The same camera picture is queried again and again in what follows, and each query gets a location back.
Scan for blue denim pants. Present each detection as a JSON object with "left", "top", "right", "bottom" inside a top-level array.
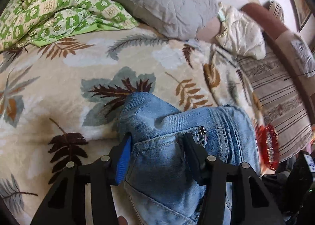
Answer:
[{"left": 119, "top": 92, "right": 260, "bottom": 224}]

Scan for person's left hand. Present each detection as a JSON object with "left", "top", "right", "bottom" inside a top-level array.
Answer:
[{"left": 118, "top": 216, "right": 128, "bottom": 225}]

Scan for red glass plate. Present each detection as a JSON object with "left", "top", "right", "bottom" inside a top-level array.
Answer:
[{"left": 255, "top": 124, "right": 280, "bottom": 171}]

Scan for striped brown bed sheet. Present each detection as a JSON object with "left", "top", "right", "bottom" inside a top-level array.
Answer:
[{"left": 237, "top": 51, "right": 312, "bottom": 162}]

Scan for floral beige fleece blanket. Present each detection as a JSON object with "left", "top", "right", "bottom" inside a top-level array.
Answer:
[{"left": 1, "top": 26, "right": 263, "bottom": 224}]

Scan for brown padded headboard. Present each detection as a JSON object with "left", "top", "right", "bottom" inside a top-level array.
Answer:
[{"left": 241, "top": 0, "right": 315, "bottom": 78}]

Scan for cream crumpled pillow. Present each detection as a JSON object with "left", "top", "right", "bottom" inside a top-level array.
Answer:
[{"left": 215, "top": 2, "right": 266, "bottom": 60}]

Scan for green checkered quilt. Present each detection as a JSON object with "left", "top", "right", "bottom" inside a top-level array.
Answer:
[{"left": 1, "top": 0, "right": 139, "bottom": 51}]

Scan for framed wall picture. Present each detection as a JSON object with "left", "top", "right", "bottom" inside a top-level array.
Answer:
[{"left": 290, "top": 0, "right": 311, "bottom": 32}]

